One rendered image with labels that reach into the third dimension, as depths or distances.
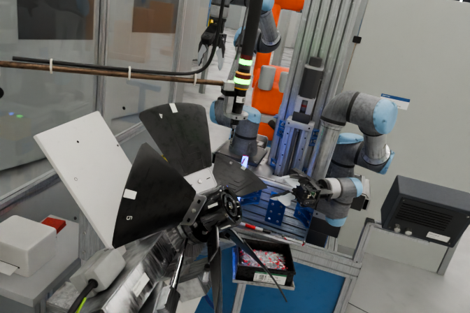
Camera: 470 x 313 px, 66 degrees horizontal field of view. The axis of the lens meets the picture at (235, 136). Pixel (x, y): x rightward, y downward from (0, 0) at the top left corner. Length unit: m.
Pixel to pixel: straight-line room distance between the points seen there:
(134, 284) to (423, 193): 1.02
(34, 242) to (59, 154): 0.36
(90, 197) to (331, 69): 1.27
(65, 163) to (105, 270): 0.30
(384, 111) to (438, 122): 1.65
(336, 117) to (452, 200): 0.50
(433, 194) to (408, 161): 1.54
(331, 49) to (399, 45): 1.03
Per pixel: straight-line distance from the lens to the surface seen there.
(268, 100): 4.95
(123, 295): 0.88
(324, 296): 1.75
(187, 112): 1.13
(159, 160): 0.83
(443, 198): 1.49
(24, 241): 1.31
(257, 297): 1.81
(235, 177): 1.26
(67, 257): 1.40
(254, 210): 1.93
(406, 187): 1.45
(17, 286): 1.33
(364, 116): 1.33
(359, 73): 2.79
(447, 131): 2.99
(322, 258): 1.61
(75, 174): 1.04
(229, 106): 1.00
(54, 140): 1.05
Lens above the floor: 1.75
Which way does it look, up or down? 20 degrees down
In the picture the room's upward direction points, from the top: 10 degrees clockwise
